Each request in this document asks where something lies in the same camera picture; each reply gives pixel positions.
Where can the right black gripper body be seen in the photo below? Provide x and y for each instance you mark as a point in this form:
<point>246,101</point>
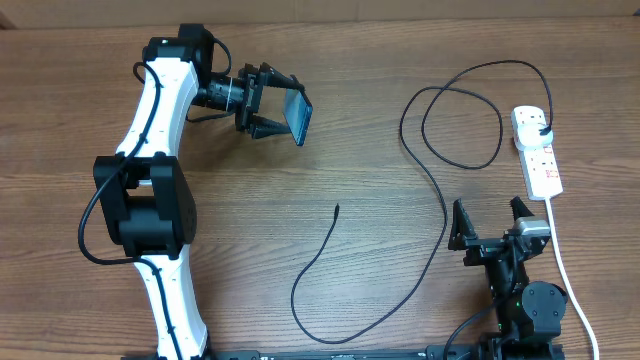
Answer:
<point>481,249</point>

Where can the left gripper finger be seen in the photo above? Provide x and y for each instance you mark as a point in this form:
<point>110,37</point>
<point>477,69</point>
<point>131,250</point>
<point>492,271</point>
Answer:
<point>261,127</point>
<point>273,78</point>

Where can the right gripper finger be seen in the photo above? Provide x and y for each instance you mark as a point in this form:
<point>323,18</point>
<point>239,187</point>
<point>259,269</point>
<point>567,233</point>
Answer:
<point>462,230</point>
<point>519,209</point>

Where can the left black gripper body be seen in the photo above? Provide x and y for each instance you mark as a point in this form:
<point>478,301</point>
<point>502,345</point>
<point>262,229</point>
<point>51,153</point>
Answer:
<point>252,91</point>

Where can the Samsung Galaxy smartphone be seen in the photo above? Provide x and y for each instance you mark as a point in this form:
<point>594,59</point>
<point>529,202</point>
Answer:
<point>297,111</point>

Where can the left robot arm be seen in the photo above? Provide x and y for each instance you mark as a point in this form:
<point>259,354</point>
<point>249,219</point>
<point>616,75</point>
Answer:
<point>148,207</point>

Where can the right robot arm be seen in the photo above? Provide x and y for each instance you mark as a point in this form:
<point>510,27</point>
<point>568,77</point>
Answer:
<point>529,314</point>

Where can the white charger plug adapter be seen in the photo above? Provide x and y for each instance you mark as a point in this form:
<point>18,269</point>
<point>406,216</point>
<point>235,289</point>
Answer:
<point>530,136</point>

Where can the white power strip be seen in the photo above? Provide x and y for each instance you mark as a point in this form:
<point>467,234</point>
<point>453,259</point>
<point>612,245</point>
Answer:
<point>539,166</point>

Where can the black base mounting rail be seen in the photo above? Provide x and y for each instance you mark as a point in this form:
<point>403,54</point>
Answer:
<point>432,352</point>

